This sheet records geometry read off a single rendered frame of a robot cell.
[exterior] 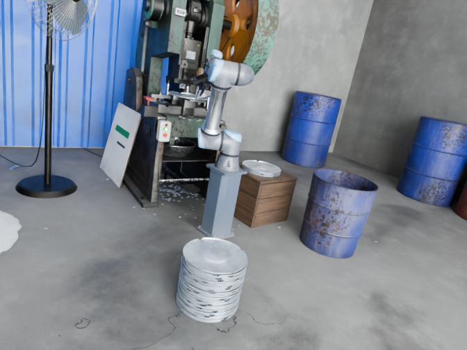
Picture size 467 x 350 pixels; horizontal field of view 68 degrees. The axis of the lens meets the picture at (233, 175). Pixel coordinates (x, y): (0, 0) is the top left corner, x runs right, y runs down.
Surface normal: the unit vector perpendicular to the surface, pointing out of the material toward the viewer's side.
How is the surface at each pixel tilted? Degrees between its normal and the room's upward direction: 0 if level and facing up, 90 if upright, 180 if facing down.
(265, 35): 98
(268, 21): 85
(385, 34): 90
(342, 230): 92
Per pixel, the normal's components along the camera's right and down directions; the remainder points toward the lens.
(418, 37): -0.83, 0.03
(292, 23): 0.53, 0.35
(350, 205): 0.02, 0.34
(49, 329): 0.18, -0.94
